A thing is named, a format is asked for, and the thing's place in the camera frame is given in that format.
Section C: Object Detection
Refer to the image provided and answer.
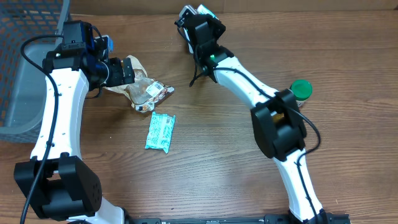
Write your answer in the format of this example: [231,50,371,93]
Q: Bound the white barcode scanner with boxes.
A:
[182,28,193,55]

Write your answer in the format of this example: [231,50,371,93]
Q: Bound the green-capped white bottle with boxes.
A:
[289,80,313,107]

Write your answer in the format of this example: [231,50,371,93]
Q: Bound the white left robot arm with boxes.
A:
[14,21,135,223]

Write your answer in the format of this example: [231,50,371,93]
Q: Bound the yellow Vim dish soap bottle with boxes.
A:
[272,113,284,123]

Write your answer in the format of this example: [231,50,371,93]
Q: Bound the dark grey plastic basket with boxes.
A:
[1,0,70,142]

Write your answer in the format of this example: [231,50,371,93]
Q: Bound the small teal white box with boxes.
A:
[196,4,218,19]

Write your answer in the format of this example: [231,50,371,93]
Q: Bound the light teal snack packet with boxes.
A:
[145,111,175,154]

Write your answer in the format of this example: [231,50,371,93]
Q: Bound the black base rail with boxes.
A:
[130,213,352,224]

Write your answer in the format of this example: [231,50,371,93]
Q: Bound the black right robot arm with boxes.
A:
[175,6,328,223]

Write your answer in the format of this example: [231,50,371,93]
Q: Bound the cream brown bread bag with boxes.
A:
[106,55,175,113]

